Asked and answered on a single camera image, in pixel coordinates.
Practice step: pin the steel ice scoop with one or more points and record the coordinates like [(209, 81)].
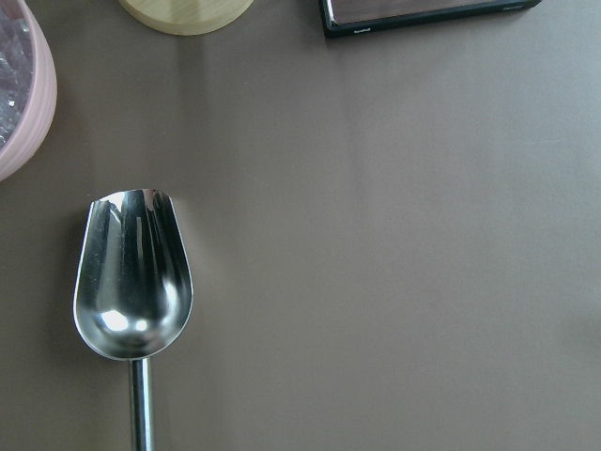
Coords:
[(134, 292)]

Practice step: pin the pink bowl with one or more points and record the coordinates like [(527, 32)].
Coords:
[(39, 110)]

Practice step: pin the clear ice cubes pile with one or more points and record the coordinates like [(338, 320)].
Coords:
[(16, 66)]

